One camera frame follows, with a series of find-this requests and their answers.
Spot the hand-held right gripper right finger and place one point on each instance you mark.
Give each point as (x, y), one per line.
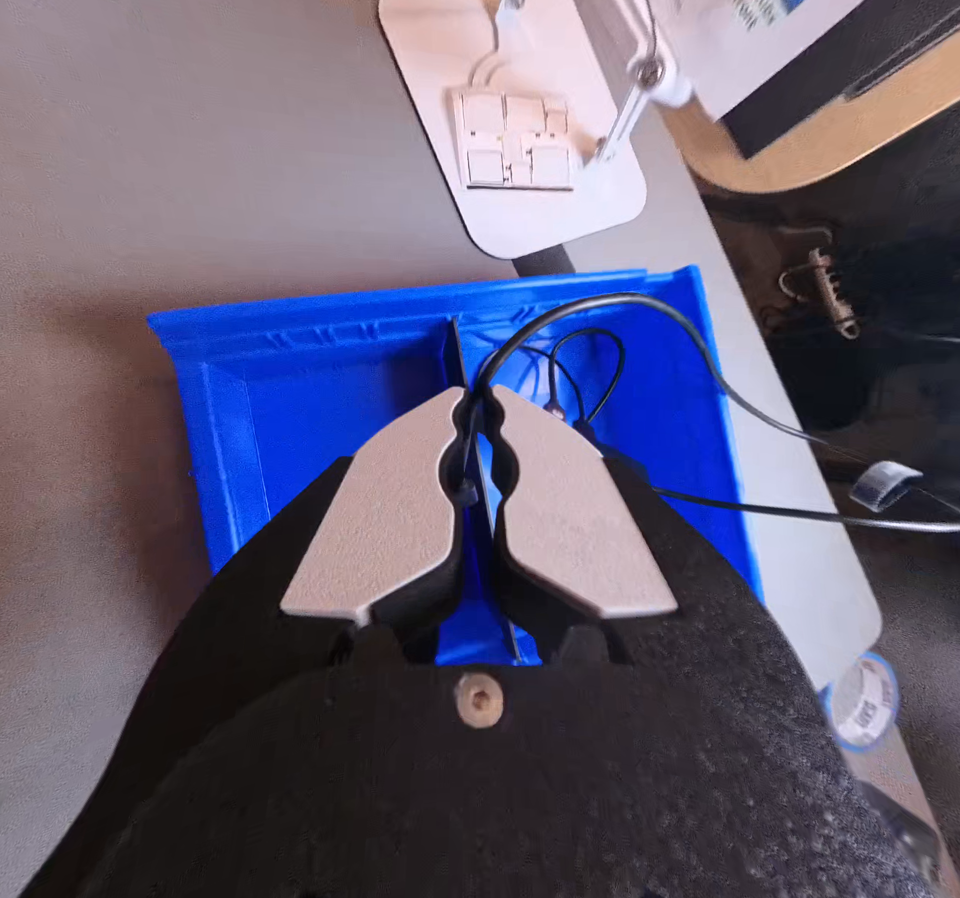
(577, 530)

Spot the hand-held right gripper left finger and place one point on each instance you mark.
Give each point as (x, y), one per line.
(382, 523)

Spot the blue plastic bin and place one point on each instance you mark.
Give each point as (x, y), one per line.
(322, 403)

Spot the black divider of blue bin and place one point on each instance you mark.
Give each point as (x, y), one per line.
(455, 350)

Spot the blue masking tape roll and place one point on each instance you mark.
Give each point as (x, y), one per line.
(874, 699)

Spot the tan metal clip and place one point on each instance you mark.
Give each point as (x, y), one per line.
(825, 286)

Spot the dark bag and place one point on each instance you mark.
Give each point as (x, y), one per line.
(885, 358)

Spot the wooden side table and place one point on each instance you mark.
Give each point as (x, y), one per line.
(787, 170)

